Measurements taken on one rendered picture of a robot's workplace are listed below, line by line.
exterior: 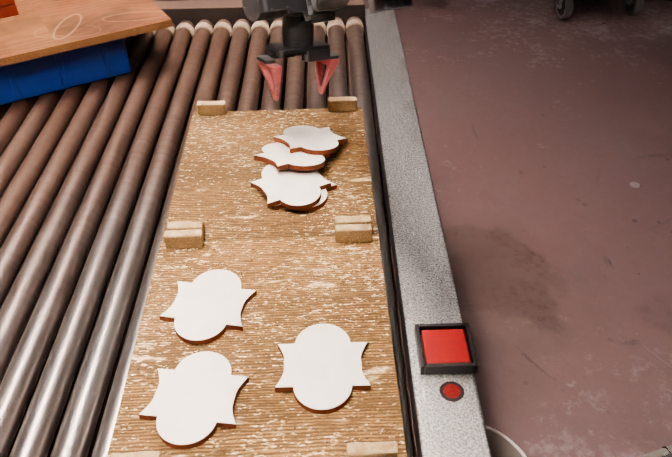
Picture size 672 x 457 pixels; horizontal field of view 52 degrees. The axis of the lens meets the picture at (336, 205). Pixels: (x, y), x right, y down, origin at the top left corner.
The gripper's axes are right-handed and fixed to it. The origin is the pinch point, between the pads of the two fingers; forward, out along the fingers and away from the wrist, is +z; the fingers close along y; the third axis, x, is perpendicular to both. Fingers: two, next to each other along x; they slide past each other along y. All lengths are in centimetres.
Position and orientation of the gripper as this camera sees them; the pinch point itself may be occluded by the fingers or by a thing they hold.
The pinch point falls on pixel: (298, 92)
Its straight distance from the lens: 132.9
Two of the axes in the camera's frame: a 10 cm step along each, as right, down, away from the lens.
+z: -0.1, 9.0, 4.3
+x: -5.0, -3.8, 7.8
